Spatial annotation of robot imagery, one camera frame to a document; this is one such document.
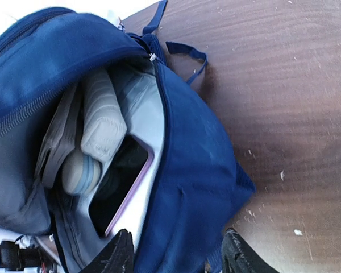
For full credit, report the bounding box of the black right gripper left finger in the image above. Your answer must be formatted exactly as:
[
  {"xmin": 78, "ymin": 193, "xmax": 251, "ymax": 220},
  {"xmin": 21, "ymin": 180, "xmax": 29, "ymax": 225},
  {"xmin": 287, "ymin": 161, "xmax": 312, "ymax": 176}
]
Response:
[{"xmin": 85, "ymin": 229, "xmax": 134, "ymax": 273}]

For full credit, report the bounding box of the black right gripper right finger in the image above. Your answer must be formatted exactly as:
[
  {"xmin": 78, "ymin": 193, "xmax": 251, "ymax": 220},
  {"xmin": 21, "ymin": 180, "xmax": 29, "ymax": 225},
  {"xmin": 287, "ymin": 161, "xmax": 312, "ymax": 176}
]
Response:
[{"xmin": 221, "ymin": 228, "xmax": 278, "ymax": 273}]

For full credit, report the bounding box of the navy blue student backpack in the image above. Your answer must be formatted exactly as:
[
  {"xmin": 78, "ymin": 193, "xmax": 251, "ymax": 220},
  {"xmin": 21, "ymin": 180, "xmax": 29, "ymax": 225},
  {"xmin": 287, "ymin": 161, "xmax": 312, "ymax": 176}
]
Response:
[{"xmin": 0, "ymin": 1, "xmax": 255, "ymax": 272}]

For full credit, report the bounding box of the pink smartphone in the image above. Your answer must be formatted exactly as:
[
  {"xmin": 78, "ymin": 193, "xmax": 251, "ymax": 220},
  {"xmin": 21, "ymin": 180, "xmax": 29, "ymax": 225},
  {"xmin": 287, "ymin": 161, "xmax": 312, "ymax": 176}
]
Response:
[{"xmin": 89, "ymin": 135, "xmax": 154, "ymax": 237}]

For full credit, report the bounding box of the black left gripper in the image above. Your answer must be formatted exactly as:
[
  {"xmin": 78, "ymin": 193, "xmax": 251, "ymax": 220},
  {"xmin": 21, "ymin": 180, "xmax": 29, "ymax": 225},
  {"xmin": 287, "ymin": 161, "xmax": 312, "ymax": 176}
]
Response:
[{"xmin": 0, "ymin": 241, "xmax": 58, "ymax": 273}]

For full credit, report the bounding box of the white quilted pencil pouch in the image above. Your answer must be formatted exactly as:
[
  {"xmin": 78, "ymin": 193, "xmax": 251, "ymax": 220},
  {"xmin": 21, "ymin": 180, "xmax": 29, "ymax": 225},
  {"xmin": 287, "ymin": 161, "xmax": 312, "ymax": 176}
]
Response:
[{"xmin": 81, "ymin": 69, "xmax": 127, "ymax": 162}]

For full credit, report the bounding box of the grey hard pencil case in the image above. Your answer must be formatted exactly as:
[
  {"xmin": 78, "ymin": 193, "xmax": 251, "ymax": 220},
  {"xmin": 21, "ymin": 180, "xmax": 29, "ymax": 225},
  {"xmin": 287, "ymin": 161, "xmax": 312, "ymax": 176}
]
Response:
[{"xmin": 61, "ymin": 150, "xmax": 101, "ymax": 196}]

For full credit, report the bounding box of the orange green treehouse book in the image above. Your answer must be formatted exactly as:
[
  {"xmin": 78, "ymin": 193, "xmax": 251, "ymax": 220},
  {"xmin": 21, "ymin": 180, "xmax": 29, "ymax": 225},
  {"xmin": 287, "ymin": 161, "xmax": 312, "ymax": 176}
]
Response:
[{"xmin": 35, "ymin": 84, "xmax": 81, "ymax": 188}]

